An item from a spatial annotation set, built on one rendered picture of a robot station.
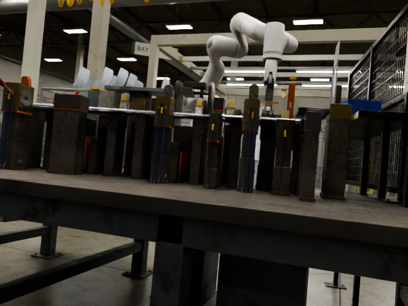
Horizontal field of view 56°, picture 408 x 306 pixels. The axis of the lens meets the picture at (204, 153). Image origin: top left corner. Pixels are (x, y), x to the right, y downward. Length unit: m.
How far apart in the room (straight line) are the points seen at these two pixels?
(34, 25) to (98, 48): 4.13
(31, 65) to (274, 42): 4.40
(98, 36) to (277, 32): 8.37
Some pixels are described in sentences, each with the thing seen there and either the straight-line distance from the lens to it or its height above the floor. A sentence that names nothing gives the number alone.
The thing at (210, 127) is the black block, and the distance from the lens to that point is 1.50.
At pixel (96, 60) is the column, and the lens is 9.77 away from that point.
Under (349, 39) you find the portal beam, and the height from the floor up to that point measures 3.29.
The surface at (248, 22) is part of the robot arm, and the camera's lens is 1.93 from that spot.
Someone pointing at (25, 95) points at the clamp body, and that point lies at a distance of 1.82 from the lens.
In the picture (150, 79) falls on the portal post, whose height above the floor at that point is 2.51.
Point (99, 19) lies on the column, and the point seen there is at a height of 3.99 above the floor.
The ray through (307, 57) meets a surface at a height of 3.32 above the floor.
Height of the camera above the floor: 0.79
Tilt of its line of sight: 2 degrees up
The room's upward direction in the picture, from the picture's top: 5 degrees clockwise
